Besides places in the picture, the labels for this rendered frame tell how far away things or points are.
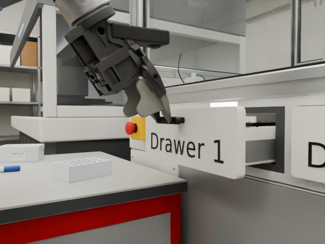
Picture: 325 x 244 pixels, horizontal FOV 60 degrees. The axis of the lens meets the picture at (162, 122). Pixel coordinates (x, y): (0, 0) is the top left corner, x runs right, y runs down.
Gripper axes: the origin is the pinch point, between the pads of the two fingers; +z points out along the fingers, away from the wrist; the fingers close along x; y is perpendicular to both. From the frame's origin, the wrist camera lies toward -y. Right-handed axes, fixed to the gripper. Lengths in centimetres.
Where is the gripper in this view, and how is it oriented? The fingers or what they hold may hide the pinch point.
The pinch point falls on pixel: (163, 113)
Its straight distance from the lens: 51.8
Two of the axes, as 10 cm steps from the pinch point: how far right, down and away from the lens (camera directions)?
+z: 4.9, 8.1, 3.2
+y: -7.0, 5.9, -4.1
